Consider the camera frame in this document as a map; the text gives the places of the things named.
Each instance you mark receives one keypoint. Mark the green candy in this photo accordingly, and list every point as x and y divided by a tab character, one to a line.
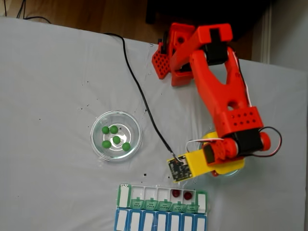
126	146
113	129
105	130
106	144
116	139

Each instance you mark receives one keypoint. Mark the glass bowl with green candies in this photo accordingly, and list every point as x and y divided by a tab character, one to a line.
116	154

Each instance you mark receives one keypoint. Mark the white door trim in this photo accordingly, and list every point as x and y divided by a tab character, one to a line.
266	36

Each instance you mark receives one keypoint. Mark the red candy with m print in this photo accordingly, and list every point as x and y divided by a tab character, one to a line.
187	195

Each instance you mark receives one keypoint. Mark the white table cover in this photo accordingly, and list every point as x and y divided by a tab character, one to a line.
48	72

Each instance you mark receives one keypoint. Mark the plain red candy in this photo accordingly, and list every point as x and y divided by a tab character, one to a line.
175	193

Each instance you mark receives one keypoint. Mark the glass bowl with red candies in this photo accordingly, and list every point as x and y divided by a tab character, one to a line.
228	175

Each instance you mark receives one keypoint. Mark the black camera circuit board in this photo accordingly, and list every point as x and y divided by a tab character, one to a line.
179	169

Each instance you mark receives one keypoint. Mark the dark wooden furniture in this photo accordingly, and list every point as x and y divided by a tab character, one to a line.
168	9

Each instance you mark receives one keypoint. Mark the weekly pill organizer box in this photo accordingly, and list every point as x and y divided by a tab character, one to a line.
158	219

